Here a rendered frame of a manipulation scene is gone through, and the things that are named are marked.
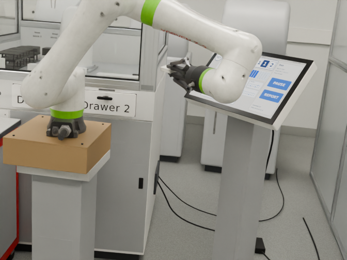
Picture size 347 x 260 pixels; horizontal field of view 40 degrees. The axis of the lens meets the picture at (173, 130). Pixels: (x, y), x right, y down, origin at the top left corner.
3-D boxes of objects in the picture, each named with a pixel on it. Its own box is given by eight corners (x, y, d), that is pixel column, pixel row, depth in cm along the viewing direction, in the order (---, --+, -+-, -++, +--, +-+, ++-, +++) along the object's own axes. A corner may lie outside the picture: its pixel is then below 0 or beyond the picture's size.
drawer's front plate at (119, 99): (134, 117, 231) (136, 95, 228) (75, 112, 232) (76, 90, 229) (135, 116, 233) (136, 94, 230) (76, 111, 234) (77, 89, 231)
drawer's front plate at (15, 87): (70, 111, 232) (71, 89, 229) (11, 106, 233) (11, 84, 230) (71, 110, 234) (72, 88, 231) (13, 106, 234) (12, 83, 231)
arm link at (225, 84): (217, 98, 143) (240, 112, 149) (236, 61, 143) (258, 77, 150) (190, 88, 154) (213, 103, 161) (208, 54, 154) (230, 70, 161)
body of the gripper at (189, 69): (189, 69, 159) (174, 65, 166) (192, 93, 162) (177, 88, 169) (206, 63, 162) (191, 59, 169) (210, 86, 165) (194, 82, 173)
